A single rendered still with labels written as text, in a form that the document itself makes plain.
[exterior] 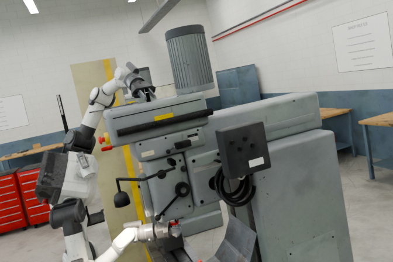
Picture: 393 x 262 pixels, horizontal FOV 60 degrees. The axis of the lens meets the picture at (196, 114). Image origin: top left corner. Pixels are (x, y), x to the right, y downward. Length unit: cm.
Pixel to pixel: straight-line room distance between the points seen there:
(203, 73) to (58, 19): 942
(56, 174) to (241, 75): 735
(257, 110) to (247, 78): 721
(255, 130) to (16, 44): 981
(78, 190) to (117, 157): 157
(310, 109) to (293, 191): 45
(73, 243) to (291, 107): 129
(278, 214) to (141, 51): 950
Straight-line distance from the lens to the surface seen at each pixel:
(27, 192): 643
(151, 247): 230
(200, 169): 166
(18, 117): 1080
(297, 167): 178
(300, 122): 190
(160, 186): 165
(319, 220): 193
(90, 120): 204
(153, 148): 158
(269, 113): 180
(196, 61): 166
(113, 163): 345
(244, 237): 194
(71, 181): 192
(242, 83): 889
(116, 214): 357
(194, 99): 161
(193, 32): 167
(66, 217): 186
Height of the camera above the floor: 196
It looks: 6 degrees down
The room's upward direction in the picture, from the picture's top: 11 degrees counter-clockwise
